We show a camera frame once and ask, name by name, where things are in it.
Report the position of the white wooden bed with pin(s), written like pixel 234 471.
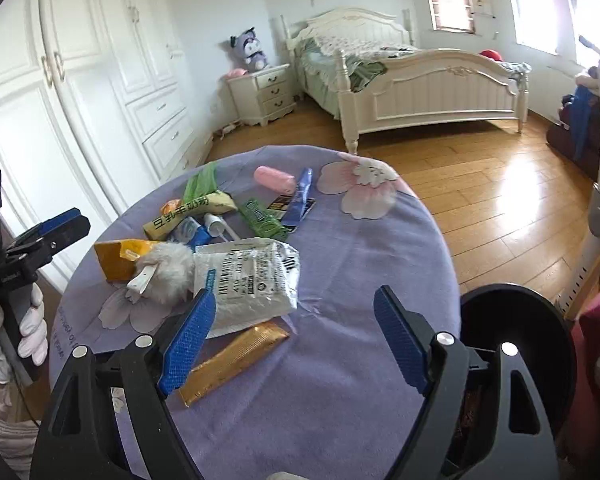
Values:
pixel 440 95

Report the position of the blue cloth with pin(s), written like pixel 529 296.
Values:
pixel 582 120

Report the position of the white plastic mailer bag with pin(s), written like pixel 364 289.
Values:
pixel 255 280

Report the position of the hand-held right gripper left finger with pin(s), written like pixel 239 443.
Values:
pixel 190 340

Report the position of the person's left hand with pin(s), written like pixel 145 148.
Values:
pixel 32 325

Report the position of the green snack packet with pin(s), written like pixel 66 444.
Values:
pixel 260 220

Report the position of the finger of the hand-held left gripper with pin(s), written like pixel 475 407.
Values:
pixel 70 240
pixel 57 221

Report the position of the bright window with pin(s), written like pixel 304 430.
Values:
pixel 545 5

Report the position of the white spray bottle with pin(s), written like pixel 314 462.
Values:
pixel 212 222

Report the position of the red cushion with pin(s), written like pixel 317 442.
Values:
pixel 491 55

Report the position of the yellow-green snack packet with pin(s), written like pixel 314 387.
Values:
pixel 180 215

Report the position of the purple floral tablecloth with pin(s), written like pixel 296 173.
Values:
pixel 330 360

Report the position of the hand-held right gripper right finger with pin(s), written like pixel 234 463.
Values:
pixel 400 340

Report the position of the green blanket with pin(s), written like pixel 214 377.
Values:
pixel 367 72

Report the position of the dark red sofa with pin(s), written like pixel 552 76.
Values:
pixel 562 142

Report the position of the person's left forearm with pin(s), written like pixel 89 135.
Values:
pixel 0 420

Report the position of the yellow stick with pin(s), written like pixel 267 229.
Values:
pixel 592 280

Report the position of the green plastic bag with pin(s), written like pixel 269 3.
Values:
pixel 197 185

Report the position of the white wardrobe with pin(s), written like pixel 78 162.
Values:
pixel 80 110

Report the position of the black trash bin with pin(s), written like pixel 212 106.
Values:
pixel 505 310

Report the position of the small orange packet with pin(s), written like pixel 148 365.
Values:
pixel 169 206

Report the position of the pink plush cushion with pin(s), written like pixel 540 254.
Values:
pixel 236 73

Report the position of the orange-yellow packet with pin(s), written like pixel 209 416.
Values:
pixel 112 257

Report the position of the white fluffy pom-pom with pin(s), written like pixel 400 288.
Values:
pixel 172 270

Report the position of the black printed card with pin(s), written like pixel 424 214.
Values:
pixel 278 205

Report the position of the purple plush toy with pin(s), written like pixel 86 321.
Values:
pixel 250 50

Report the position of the white nightstand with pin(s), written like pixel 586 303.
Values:
pixel 267 95

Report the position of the white power strip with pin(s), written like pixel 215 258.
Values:
pixel 227 129

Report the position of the pink hair roller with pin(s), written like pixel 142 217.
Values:
pixel 272 178

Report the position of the blue and white tube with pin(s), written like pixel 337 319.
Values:
pixel 190 232

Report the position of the gold foil wrapper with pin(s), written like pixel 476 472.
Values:
pixel 230 360

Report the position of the pink cloth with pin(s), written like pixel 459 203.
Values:
pixel 595 360

